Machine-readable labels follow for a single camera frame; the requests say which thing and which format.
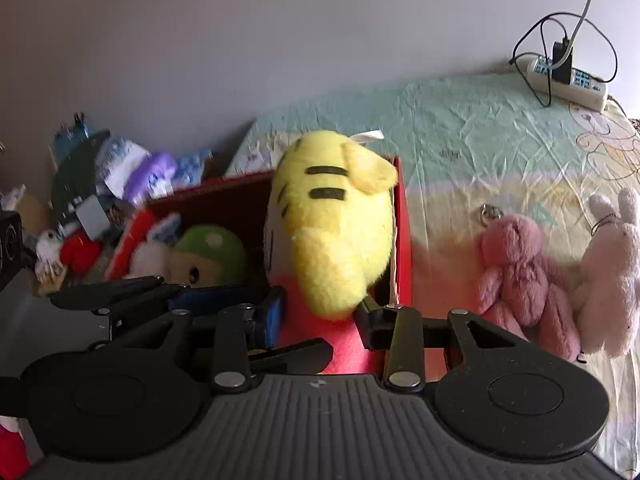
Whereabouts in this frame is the green plush toy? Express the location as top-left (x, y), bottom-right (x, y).
top-left (167, 225), bottom-right (249, 289)

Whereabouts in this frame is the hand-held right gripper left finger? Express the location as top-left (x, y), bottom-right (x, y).
top-left (87, 286), bottom-right (286, 395)

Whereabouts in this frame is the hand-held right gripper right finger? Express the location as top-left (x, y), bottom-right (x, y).
top-left (353, 296), bottom-right (531, 393)

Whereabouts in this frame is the pink rabbit plush keychain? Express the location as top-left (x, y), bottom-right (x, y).
top-left (475, 204), bottom-right (583, 363)

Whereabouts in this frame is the brown cardboard piece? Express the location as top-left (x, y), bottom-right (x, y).
top-left (15, 192), bottom-right (51, 236)

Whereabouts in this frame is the cartoon printed bedsheet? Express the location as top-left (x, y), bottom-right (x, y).
top-left (225, 72), bottom-right (640, 476)

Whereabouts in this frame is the white power strip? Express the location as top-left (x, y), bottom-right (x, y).
top-left (515, 55), bottom-right (610, 112)

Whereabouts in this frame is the dark green board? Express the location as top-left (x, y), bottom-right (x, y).
top-left (50, 130), bottom-right (111, 216)

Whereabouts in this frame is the blue printed packet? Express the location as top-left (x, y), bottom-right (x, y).
top-left (175, 149), bottom-right (216, 186)

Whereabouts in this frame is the grey card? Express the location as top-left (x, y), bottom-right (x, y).
top-left (75, 195), bottom-right (111, 241)

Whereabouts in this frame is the black power adapter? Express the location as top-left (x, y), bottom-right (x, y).
top-left (551, 40), bottom-right (573, 85)

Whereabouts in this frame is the small red object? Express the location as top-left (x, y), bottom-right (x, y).
top-left (60, 232), bottom-right (103, 276)

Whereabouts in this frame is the blue white tissue pack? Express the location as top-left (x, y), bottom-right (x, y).
top-left (95, 137), bottom-right (151, 198)

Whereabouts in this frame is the purple tissue pack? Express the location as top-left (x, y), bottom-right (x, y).
top-left (122, 152), bottom-right (178, 206)

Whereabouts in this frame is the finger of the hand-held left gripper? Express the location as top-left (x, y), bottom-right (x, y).
top-left (50, 276), bottom-right (271, 318)
top-left (247, 338), bottom-right (334, 376)

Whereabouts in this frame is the black box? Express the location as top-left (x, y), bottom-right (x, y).
top-left (0, 210), bottom-right (26, 291)

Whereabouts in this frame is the pale pink rabbit plush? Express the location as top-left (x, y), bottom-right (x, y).
top-left (572, 187), bottom-right (640, 358)

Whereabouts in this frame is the yellow tiger plush red shirt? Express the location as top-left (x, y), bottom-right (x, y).
top-left (262, 129), bottom-right (401, 376)

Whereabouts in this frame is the red cardboard box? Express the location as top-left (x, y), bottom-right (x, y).
top-left (105, 156), bottom-right (451, 381)

